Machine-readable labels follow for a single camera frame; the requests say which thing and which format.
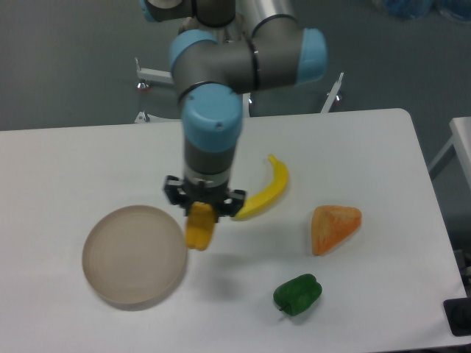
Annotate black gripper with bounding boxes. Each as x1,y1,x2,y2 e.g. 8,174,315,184
163,175,246,223

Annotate yellow toy bell pepper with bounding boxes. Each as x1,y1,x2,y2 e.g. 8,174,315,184
185,202,216,251

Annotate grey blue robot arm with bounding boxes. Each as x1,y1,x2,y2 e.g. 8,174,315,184
140,1,328,222

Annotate beige round plate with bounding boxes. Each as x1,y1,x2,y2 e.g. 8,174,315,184
82,205,187,306

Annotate green toy bell pepper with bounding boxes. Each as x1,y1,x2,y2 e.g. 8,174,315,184
273,274,323,316

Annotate yellow toy banana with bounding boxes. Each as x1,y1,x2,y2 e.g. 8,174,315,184
233,154,289,221

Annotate orange triangular toy sandwich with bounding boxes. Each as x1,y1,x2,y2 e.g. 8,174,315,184
311,205,362,256

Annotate black device at table edge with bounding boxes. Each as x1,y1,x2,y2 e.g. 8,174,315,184
443,297,470,337

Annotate blue bag in background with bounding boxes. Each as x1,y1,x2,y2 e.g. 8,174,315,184
378,0,433,19

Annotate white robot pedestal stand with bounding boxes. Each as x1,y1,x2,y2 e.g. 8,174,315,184
135,57,344,124

